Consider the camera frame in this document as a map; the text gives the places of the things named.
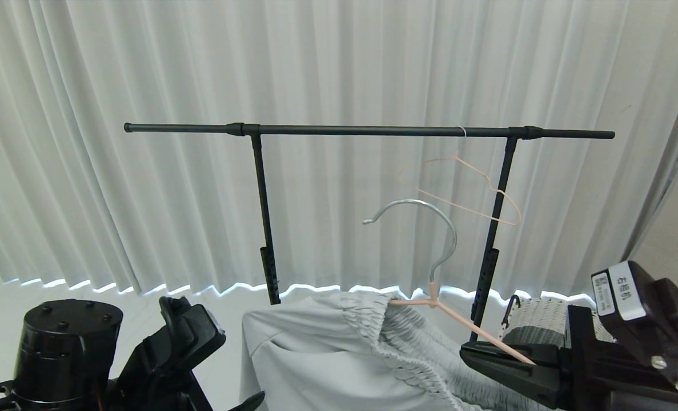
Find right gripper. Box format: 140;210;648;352
460;260;678;411

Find white curtain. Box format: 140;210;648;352
0;0;678;303

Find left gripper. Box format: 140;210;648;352
110;342;266;411

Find white laundry basket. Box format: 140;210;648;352
499;294;613;350

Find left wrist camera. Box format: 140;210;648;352
159;296;227;366

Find pale grey shorts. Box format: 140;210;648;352
239;291;551;411

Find pink clothes hanger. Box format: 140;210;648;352
399;127;522;226
363;199;537;366

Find black clothes rack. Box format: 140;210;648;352
123;122;615;344

